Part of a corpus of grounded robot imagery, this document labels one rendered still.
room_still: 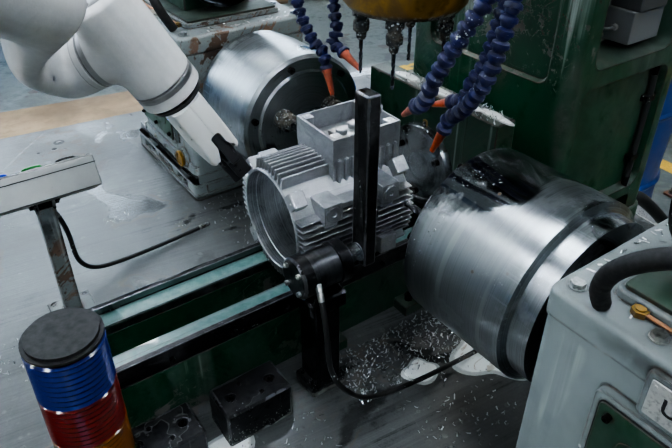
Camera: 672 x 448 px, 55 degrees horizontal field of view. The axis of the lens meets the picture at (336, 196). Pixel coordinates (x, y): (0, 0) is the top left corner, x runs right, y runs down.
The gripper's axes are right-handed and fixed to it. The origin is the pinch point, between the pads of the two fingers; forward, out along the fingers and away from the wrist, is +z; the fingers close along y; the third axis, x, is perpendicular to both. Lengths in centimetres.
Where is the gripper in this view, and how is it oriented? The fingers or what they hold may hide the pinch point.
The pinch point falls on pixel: (234, 165)
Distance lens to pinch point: 96.5
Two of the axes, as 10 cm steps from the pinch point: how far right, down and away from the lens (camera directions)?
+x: 7.1, -6.9, 1.6
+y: 5.8, 4.4, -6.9
